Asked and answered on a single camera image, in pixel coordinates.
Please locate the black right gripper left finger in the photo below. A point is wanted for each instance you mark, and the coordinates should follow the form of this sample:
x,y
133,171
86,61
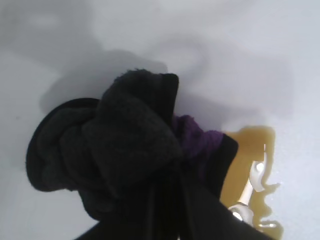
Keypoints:
x,y
160,215

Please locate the black cloth rag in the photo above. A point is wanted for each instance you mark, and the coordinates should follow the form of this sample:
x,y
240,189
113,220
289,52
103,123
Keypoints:
x,y
120,140

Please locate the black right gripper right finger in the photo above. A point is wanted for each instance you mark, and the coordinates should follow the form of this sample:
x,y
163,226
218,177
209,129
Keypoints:
x,y
212,200

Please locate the brown coffee spill puddle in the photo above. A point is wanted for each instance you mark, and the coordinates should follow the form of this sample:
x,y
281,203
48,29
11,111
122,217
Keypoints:
x,y
250,145

